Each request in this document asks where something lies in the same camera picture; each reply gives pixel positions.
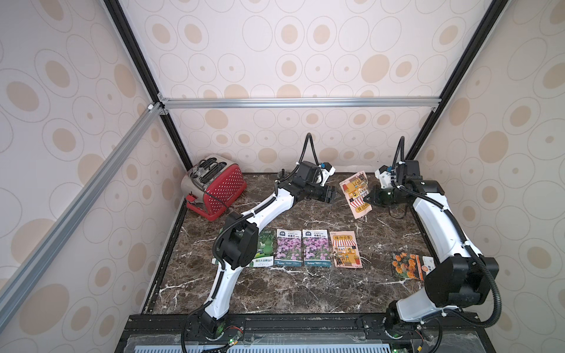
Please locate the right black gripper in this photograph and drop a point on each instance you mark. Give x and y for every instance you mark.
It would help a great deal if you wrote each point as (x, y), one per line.
(379, 196)

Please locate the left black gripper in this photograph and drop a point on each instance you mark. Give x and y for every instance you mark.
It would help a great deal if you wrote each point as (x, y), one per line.
(327, 198)

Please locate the pink cosmos flower seed packet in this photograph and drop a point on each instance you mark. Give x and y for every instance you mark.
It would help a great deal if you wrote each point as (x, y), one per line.
(289, 248)

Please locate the pink illustrated sunflower seed packet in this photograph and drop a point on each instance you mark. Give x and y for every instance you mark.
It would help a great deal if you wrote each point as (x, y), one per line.
(346, 253)

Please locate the orange marigold seed packet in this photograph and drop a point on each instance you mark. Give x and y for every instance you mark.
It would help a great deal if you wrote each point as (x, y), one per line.
(411, 266)

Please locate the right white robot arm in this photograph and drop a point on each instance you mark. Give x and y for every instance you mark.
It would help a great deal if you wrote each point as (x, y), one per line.
(463, 282)

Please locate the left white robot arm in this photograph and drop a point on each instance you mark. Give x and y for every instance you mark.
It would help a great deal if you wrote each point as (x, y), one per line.
(237, 243)

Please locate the red polka dot toaster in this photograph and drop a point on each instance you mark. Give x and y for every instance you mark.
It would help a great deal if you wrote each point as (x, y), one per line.
(212, 185)

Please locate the horizontal aluminium rail back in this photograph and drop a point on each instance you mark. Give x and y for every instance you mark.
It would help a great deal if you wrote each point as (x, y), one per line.
(310, 102)

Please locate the black base frame front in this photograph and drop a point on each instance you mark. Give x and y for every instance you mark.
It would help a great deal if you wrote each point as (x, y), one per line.
(354, 332)

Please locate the aluminium rail left side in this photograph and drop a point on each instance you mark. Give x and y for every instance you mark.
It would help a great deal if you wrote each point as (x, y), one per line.
(29, 273)

